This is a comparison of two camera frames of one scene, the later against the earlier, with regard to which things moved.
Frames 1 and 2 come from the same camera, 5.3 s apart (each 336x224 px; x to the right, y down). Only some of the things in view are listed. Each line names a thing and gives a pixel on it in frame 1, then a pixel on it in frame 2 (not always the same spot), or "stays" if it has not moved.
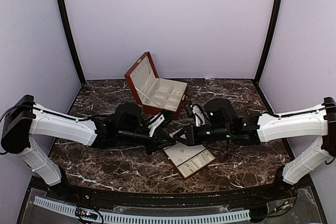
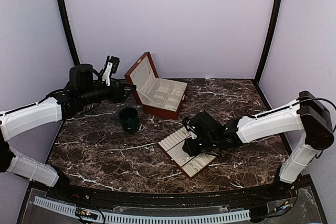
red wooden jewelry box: [157, 95] stays
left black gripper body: [149, 148] -> [113, 97]
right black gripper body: [195, 139] -> [195, 150]
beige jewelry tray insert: [189, 159] stays
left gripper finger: [165, 139] -> [127, 87]
